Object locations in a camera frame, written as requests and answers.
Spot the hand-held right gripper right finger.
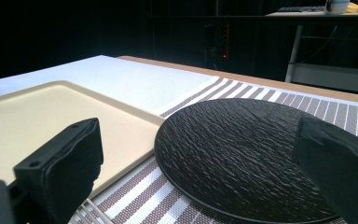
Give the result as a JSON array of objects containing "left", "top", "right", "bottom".
[{"left": 293, "top": 115, "right": 358, "bottom": 224}]

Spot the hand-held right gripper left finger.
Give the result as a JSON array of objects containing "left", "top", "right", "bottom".
[{"left": 13, "top": 117, "right": 104, "bottom": 224}]

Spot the beige plastic tray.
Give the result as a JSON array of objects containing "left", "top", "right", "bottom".
[{"left": 0, "top": 79, "right": 166, "bottom": 199}]

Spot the striped woven placemat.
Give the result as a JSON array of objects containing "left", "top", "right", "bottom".
[{"left": 69, "top": 77, "right": 358, "bottom": 224}]

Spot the metal-framed desk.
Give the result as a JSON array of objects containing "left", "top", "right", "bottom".
[{"left": 265, "top": 10, "right": 358, "bottom": 95}]

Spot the black textured round plate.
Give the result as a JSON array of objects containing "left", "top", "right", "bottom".
[{"left": 154, "top": 98, "right": 352, "bottom": 224}]

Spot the white striped mug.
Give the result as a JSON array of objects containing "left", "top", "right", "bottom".
[{"left": 324, "top": 0, "right": 351, "bottom": 15}]

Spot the dark keyboard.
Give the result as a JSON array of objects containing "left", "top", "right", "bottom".
[{"left": 277, "top": 6, "right": 326, "bottom": 13}]

